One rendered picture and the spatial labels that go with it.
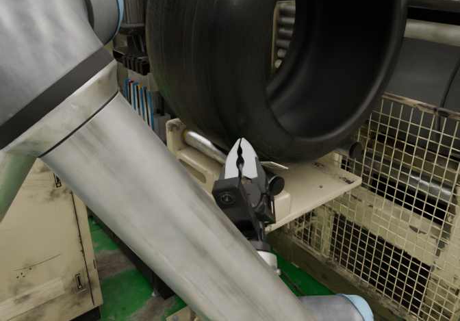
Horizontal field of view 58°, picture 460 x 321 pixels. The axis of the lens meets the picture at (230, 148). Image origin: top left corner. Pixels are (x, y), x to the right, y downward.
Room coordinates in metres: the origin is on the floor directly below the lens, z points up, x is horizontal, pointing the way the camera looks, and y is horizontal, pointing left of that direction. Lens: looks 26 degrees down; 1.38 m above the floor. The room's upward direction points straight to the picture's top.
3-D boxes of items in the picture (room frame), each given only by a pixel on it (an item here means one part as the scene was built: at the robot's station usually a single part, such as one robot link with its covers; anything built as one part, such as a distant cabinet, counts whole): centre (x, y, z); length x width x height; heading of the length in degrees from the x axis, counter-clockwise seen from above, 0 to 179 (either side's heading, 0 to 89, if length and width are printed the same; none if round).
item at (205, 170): (0.92, 0.01, 0.84); 0.36 x 0.09 x 0.06; 39
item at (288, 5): (1.41, -0.26, 1.05); 0.20 x 0.15 x 0.30; 39
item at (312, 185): (1.01, -0.10, 0.80); 0.37 x 0.36 x 0.02; 129
